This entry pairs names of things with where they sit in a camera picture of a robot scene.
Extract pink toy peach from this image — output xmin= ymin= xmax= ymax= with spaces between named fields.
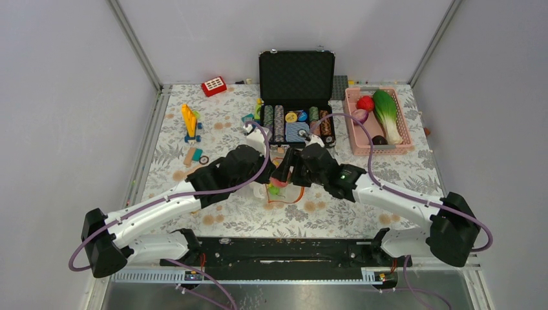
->
xmin=270 ymin=178 xmax=290 ymax=188

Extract clear orange-zip bag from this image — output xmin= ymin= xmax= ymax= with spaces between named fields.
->
xmin=249 ymin=182 xmax=305 ymax=204

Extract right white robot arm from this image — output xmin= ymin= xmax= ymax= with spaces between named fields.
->
xmin=271 ymin=142 xmax=480 ymax=267

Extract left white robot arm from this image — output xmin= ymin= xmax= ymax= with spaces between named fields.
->
xmin=68 ymin=121 xmax=275 ymax=278

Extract teal blue block stack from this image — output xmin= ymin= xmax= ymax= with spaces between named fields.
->
xmin=241 ymin=114 xmax=256 ymax=125

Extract pink plastic basket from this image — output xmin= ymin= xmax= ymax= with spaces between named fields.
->
xmin=343 ymin=86 xmax=416 ymax=156

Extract wooden teal toy blocks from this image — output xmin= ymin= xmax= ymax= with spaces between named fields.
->
xmin=183 ymin=147 xmax=209 ymax=167

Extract green yellow toy figure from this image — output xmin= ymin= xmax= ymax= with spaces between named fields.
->
xmin=254 ymin=98 xmax=263 ymax=121

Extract yellow blue toy cart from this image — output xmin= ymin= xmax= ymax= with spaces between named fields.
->
xmin=181 ymin=105 xmax=203 ymax=144

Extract dark toy eggplant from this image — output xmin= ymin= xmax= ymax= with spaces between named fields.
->
xmin=372 ymin=135 xmax=388 ymax=145

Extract purple toy onion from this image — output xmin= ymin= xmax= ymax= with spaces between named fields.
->
xmin=351 ymin=108 xmax=369 ymax=126

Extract black poker chip case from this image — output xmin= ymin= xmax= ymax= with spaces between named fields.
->
xmin=258 ymin=50 xmax=336 ymax=148

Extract red toy strawberry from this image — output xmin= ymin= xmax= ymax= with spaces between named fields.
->
xmin=356 ymin=96 xmax=375 ymax=112

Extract red white toy block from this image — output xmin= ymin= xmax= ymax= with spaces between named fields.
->
xmin=201 ymin=76 xmax=227 ymax=98

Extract grey building baseplate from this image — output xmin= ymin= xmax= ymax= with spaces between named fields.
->
xmin=331 ymin=75 xmax=349 ymax=101

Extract green white bok choy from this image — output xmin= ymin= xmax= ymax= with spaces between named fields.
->
xmin=372 ymin=90 xmax=403 ymax=145

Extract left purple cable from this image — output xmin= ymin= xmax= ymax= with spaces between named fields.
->
xmin=68 ymin=120 xmax=272 ymax=310

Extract purple cable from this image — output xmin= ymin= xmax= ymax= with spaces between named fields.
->
xmin=68 ymin=120 xmax=272 ymax=310
xmin=308 ymin=112 xmax=494 ymax=310

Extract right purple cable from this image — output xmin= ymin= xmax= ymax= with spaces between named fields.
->
xmin=308 ymin=112 xmax=494 ymax=310

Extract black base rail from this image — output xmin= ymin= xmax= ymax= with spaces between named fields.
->
xmin=178 ymin=229 xmax=412 ymax=282

